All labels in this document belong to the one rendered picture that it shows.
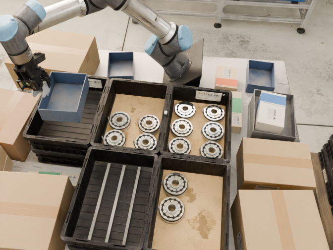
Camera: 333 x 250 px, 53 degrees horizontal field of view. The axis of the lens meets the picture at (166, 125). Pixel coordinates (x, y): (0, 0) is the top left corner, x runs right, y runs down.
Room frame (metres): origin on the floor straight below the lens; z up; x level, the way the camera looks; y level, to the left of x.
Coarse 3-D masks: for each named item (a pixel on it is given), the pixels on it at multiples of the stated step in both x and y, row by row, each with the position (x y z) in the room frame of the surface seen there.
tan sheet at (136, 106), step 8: (120, 96) 1.11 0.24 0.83; (128, 96) 1.11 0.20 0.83; (136, 96) 1.11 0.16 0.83; (120, 104) 1.06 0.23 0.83; (128, 104) 1.06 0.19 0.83; (136, 104) 1.06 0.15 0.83; (144, 104) 1.06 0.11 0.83; (152, 104) 1.06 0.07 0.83; (160, 104) 1.06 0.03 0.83; (112, 112) 1.00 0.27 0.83; (128, 112) 1.01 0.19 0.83; (136, 112) 1.01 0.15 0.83; (144, 112) 1.01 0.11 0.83; (152, 112) 1.01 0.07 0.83; (160, 112) 1.01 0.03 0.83; (136, 120) 0.96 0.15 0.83; (160, 120) 0.96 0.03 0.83; (136, 128) 0.91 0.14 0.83; (128, 136) 0.86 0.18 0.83; (136, 136) 0.86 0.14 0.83; (128, 144) 0.82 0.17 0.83
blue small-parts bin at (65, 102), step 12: (60, 72) 0.96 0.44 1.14; (60, 84) 0.96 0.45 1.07; (72, 84) 0.96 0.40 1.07; (84, 84) 0.91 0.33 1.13; (48, 96) 0.87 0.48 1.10; (60, 96) 0.89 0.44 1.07; (72, 96) 0.89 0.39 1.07; (84, 96) 0.88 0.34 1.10; (48, 108) 0.83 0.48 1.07; (60, 108) 0.83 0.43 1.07; (72, 108) 0.83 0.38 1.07; (48, 120) 0.77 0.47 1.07; (60, 120) 0.77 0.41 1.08; (72, 120) 0.77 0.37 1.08
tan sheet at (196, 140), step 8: (200, 104) 1.07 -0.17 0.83; (208, 104) 1.07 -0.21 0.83; (200, 112) 1.02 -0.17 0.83; (224, 112) 1.02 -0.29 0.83; (192, 120) 0.97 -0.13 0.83; (200, 120) 0.97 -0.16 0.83; (224, 120) 0.97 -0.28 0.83; (200, 128) 0.92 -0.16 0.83; (224, 128) 0.92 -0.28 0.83; (168, 136) 0.87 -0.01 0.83; (192, 136) 0.87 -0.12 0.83; (200, 136) 0.87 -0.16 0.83; (168, 144) 0.82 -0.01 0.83; (192, 144) 0.83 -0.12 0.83; (200, 144) 0.83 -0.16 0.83; (192, 152) 0.78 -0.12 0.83
